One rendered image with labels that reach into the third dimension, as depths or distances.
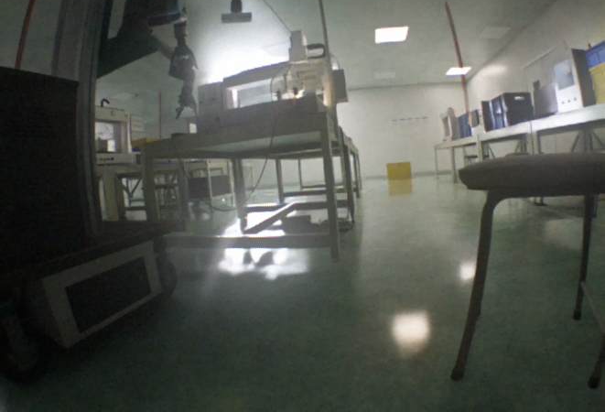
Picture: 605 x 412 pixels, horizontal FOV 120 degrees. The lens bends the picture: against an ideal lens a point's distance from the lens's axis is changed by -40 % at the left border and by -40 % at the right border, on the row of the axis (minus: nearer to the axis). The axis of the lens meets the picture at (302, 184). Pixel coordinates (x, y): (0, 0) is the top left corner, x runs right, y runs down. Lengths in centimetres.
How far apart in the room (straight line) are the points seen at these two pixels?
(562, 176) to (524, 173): 7
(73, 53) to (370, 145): 830
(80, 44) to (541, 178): 144
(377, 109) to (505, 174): 855
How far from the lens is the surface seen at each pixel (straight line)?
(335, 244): 144
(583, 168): 52
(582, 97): 262
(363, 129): 890
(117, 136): 377
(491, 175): 50
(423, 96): 924
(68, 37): 144
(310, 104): 147
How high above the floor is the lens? 49
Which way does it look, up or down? 3 degrees down
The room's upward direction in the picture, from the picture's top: 5 degrees counter-clockwise
